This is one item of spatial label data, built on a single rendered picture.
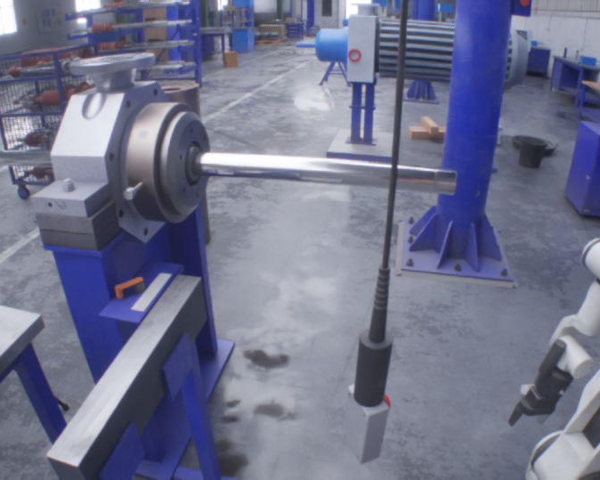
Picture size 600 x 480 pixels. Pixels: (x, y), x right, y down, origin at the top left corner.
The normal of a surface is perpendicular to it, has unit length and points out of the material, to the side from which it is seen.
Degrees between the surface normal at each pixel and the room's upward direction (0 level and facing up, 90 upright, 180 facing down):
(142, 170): 78
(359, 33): 90
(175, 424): 0
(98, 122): 45
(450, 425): 0
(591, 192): 90
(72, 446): 0
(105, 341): 90
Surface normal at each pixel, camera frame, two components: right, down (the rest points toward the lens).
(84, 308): -0.19, 0.47
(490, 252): -0.58, 0.39
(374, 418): 0.37, 0.44
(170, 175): 0.69, 0.29
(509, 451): 0.00, -0.88
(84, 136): -0.14, -0.29
